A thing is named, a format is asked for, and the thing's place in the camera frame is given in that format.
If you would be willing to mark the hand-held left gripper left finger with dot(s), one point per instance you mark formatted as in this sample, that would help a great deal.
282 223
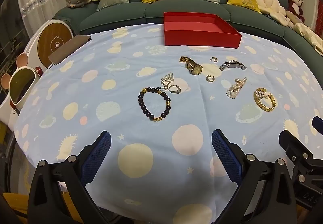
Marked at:
97 155

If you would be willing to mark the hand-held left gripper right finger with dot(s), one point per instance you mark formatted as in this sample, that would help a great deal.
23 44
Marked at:
227 155

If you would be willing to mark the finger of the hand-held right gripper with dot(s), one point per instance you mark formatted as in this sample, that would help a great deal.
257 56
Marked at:
318 125
290 143

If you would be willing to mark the silver wristwatch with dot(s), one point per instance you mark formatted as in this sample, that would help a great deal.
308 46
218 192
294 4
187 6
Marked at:
231 64

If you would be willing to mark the gold wristwatch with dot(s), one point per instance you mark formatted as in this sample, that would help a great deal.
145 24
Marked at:
195 68

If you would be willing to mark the red cardboard box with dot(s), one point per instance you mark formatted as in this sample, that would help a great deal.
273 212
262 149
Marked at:
201 37

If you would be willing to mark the small hoop earring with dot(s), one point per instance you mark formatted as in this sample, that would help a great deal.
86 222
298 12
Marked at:
207 78
211 59

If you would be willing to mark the cream satin cushion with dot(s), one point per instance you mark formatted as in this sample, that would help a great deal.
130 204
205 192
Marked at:
309 36

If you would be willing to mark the blue planet print tablecloth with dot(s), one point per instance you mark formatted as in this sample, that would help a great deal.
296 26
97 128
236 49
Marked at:
126 67

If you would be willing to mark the silver pendant brooch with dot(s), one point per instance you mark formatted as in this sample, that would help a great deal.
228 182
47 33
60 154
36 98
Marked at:
168 78

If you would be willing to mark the white goggles with pink ears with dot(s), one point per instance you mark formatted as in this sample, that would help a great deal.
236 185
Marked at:
21 82

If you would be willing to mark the beige cushion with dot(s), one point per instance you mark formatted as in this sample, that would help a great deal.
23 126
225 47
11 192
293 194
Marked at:
294 19

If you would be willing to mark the red monkey plush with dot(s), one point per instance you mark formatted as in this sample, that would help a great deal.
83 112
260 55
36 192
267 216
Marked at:
294 3

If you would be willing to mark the white flower cushion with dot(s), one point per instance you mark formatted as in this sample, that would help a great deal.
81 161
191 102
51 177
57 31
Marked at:
271 5

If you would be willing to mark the teal sofa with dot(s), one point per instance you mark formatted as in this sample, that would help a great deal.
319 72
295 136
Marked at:
151 12

